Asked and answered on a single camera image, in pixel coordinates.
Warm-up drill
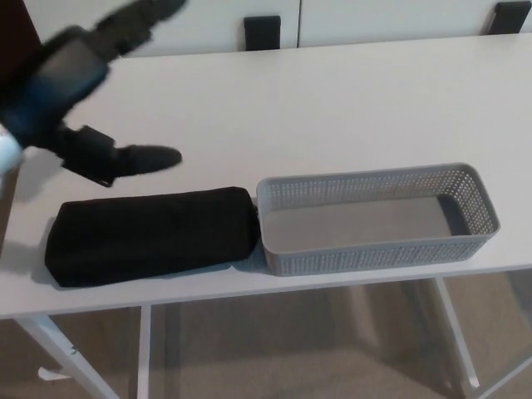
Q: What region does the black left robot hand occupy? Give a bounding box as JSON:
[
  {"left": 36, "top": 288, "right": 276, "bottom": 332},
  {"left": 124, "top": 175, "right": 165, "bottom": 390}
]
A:
[{"left": 0, "top": 0, "right": 186, "bottom": 188}]

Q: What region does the black fabric pencil case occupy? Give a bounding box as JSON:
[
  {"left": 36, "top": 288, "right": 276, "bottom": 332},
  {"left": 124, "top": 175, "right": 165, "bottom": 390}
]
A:
[{"left": 44, "top": 186, "right": 262, "bottom": 288}]

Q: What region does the dark brown door panel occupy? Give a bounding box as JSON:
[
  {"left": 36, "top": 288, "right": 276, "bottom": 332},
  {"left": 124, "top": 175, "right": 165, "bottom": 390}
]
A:
[{"left": 0, "top": 0, "right": 43, "bottom": 109}]

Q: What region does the white cabinet row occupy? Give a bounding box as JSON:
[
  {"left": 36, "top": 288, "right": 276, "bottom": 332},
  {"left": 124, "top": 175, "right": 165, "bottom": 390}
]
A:
[{"left": 24, "top": 0, "right": 532, "bottom": 57}]

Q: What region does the grey perforated plastic basket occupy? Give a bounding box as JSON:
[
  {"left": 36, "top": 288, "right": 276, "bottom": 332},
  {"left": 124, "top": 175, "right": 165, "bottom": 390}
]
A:
[{"left": 255, "top": 161, "right": 502, "bottom": 278}]

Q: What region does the black rectangular bracket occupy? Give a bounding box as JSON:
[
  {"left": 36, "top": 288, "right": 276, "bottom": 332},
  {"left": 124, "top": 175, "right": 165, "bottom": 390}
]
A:
[
  {"left": 486, "top": 1, "right": 531, "bottom": 35},
  {"left": 244, "top": 15, "right": 282, "bottom": 52}
]

